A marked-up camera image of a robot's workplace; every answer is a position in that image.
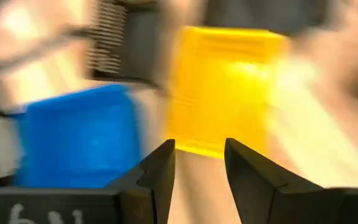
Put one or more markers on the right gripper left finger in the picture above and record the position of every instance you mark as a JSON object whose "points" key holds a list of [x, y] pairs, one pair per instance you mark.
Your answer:
{"points": [[141, 199]]}

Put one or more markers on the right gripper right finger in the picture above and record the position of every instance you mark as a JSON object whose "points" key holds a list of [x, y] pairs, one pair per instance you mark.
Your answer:
{"points": [[259, 199]]}

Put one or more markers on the blue plastic basket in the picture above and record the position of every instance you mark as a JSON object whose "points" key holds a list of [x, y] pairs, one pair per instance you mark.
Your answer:
{"points": [[79, 140]]}

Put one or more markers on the yellow plastic basket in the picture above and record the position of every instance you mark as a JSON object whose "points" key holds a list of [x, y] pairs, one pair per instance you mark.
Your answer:
{"points": [[222, 93]]}

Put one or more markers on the black plastic basket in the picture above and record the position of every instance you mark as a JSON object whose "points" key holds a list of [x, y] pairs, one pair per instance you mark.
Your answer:
{"points": [[141, 46], [259, 15]]}

